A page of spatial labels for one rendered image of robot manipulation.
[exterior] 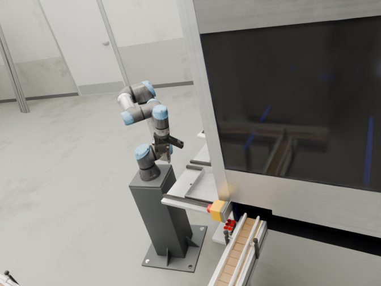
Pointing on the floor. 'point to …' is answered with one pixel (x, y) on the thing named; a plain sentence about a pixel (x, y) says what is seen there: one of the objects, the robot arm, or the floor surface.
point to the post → (204, 97)
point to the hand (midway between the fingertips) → (170, 161)
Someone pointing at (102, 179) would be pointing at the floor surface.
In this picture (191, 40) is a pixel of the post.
